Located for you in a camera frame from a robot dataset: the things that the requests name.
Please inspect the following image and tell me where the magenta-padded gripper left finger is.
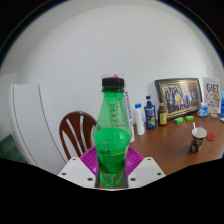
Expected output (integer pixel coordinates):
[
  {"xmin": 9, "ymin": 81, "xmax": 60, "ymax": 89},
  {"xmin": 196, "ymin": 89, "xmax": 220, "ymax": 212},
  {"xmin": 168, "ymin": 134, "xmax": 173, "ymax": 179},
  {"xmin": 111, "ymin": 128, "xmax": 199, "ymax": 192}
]
[{"xmin": 57, "ymin": 145, "xmax": 101, "ymax": 190}]

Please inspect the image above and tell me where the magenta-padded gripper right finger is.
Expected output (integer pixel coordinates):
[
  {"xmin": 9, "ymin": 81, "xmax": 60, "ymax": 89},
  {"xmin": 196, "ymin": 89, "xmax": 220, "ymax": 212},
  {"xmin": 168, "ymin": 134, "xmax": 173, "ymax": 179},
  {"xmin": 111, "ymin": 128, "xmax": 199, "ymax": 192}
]
[{"xmin": 123, "ymin": 146, "xmax": 167, "ymax": 190}]

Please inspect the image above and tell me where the green plastic drink bottle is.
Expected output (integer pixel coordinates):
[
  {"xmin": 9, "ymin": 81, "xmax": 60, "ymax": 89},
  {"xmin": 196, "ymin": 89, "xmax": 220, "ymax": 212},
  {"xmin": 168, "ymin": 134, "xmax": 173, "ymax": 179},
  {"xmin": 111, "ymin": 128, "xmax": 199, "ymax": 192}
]
[{"xmin": 92, "ymin": 77, "xmax": 132, "ymax": 189}]

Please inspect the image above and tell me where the white bottle with blue cap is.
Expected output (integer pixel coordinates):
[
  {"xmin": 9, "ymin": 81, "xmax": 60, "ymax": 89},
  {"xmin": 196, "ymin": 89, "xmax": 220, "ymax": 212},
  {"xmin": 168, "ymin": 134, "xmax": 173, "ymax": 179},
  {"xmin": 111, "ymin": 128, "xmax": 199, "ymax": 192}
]
[{"xmin": 134, "ymin": 103, "xmax": 146, "ymax": 136}]

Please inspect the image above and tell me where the dark blue pump bottle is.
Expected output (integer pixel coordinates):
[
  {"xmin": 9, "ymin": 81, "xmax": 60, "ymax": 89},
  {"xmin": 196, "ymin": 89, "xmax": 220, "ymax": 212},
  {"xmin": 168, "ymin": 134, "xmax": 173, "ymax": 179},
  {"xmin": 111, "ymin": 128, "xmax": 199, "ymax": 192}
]
[{"xmin": 143, "ymin": 95, "xmax": 158, "ymax": 131}]

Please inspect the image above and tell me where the brown wooden chair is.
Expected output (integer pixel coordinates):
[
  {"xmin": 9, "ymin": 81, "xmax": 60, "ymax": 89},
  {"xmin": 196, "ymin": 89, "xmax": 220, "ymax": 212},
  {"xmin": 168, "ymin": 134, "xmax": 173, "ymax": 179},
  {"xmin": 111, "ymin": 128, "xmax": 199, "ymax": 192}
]
[{"xmin": 59, "ymin": 111, "xmax": 98, "ymax": 162}]

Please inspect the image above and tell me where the white and green tube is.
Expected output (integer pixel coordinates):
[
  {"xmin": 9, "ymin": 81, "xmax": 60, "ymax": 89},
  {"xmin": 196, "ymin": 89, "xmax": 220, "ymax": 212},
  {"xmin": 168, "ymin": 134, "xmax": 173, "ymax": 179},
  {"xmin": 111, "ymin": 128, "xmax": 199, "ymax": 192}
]
[{"xmin": 123, "ymin": 89, "xmax": 136, "ymax": 144}]

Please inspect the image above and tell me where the amber bottle with yellow label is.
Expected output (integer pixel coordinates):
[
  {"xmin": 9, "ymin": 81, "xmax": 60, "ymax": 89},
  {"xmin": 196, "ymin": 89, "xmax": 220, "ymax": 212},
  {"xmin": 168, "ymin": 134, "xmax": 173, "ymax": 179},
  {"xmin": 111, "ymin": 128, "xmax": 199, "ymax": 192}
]
[{"xmin": 157, "ymin": 99, "xmax": 168, "ymax": 126}]

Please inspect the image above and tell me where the dark floral paper cup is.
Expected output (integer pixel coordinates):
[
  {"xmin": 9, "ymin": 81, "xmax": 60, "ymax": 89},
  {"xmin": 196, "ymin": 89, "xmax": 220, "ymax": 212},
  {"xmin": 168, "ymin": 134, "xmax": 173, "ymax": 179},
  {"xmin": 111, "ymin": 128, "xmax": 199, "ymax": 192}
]
[{"xmin": 189, "ymin": 126, "xmax": 208, "ymax": 154}]

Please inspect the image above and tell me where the white refrigerator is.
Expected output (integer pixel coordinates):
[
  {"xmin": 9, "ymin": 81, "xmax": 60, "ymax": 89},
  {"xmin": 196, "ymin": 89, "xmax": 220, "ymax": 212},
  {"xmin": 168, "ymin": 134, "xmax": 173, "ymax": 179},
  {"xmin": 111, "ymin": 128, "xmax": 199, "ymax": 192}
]
[{"xmin": 8, "ymin": 82, "xmax": 68, "ymax": 174}]

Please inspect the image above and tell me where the green crate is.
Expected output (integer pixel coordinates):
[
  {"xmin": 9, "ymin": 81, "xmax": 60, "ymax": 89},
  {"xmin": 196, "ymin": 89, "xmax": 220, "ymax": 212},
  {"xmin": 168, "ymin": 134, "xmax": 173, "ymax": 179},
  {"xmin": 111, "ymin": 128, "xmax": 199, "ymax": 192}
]
[{"xmin": 0, "ymin": 134, "xmax": 26, "ymax": 164}]

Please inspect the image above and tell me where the flat round red coaster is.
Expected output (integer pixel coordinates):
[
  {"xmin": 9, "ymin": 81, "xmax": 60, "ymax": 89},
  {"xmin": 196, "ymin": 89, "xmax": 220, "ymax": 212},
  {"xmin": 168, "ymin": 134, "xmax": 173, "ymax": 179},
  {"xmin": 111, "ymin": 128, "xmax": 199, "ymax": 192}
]
[{"xmin": 205, "ymin": 132, "xmax": 216, "ymax": 143}]

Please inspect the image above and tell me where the framed group photo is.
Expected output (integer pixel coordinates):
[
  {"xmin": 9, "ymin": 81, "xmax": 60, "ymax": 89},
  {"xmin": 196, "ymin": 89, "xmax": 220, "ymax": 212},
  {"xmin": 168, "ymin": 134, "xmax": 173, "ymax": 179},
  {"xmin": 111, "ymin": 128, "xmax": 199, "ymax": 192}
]
[{"xmin": 154, "ymin": 77, "xmax": 204, "ymax": 121}]

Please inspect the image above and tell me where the blue tissue pack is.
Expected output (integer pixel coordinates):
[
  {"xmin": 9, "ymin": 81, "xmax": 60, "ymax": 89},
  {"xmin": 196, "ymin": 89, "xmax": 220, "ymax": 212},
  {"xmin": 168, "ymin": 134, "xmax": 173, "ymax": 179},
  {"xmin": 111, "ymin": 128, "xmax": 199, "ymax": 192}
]
[{"xmin": 197, "ymin": 103, "xmax": 210, "ymax": 118}]

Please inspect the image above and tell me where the blue detergent bottle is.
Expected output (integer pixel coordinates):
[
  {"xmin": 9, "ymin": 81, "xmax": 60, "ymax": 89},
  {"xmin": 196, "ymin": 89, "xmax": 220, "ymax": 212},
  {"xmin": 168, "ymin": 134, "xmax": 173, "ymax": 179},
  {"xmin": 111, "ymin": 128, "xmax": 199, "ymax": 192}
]
[{"xmin": 219, "ymin": 90, "xmax": 224, "ymax": 123}]

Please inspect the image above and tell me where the white paper gift bag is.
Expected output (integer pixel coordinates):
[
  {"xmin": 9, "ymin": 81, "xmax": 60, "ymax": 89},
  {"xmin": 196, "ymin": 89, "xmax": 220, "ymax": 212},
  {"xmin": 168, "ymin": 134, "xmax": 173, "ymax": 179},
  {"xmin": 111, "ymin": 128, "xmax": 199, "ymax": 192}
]
[{"xmin": 201, "ymin": 76, "xmax": 222, "ymax": 116}]

